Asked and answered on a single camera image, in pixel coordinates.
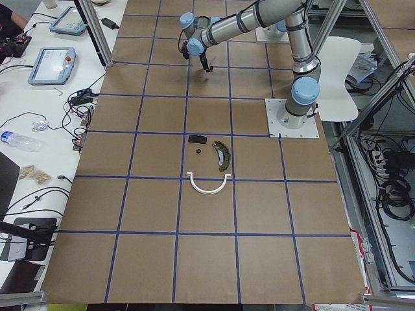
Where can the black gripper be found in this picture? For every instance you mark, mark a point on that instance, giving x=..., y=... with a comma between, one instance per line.
x=203, y=60

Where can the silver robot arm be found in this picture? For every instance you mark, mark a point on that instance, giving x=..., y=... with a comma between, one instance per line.
x=286, y=17

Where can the black brake pad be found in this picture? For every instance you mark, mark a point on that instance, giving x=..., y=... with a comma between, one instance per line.
x=197, y=139

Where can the green brake shoe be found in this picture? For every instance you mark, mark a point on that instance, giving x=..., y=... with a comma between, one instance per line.
x=223, y=154

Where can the black power adapter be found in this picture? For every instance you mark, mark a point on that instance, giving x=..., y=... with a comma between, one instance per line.
x=109, y=23

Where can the white chair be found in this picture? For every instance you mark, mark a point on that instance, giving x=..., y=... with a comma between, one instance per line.
x=337, y=55

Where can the far teach pendant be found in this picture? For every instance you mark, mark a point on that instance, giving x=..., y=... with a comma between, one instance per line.
x=68, y=22

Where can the teach pendant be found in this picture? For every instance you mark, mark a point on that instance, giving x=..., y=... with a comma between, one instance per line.
x=53, y=66
x=68, y=22

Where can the near teach pendant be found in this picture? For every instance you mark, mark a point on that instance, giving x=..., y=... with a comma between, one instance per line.
x=53, y=66

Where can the plastic water bottle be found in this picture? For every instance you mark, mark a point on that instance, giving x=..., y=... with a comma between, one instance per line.
x=21, y=142

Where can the snack bag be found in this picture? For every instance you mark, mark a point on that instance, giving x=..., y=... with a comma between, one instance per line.
x=32, y=173

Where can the black monitor stand base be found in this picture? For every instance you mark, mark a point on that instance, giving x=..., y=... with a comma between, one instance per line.
x=28, y=239

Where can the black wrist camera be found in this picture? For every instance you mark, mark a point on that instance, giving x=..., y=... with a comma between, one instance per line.
x=184, y=51

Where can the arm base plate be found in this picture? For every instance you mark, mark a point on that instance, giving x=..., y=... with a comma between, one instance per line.
x=271, y=35
x=282, y=124

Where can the white curved plastic bracket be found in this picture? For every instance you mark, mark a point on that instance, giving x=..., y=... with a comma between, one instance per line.
x=208, y=187

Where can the aluminium frame post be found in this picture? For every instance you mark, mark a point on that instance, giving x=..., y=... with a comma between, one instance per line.
x=91, y=21

